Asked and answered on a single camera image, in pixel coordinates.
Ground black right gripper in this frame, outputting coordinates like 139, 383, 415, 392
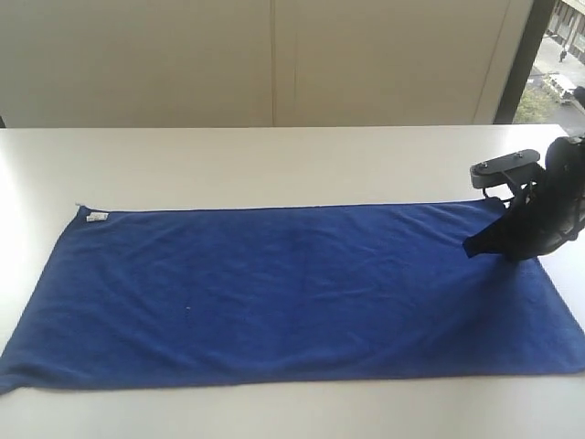
463, 136, 584, 261

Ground blue microfibre towel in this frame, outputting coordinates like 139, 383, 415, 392
1, 199, 584, 392

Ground dark window frame post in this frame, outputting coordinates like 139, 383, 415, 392
493, 0, 555, 124

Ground white label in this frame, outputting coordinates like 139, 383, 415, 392
86, 211, 109, 222

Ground white van outside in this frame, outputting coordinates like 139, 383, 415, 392
545, 73, 577, 105

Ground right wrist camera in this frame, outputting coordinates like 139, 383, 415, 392
470, 149, 545, 197

